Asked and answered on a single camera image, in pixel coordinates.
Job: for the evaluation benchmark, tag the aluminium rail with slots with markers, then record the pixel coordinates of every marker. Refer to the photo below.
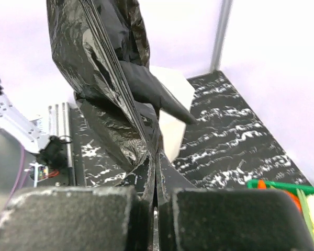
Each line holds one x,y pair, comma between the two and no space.
54,164

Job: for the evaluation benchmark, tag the green plastic vegetable tray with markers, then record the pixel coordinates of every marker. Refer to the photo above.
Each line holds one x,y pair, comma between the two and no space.
308,190

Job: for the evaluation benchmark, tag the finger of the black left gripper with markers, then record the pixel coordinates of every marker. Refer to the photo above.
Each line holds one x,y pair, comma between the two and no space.
146,88

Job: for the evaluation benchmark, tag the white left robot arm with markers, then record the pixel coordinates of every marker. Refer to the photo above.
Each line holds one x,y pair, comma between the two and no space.
18,125

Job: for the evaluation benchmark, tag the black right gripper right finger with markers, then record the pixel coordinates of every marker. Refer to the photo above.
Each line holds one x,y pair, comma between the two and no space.
232,205

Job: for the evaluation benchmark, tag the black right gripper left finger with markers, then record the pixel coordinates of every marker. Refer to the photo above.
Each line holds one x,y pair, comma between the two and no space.
81,218

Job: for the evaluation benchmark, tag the white faceted trash bin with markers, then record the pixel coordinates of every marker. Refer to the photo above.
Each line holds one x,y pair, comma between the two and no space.
181,93

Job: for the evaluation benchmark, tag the black trash bag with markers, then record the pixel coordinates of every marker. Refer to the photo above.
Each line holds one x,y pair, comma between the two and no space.
82,51

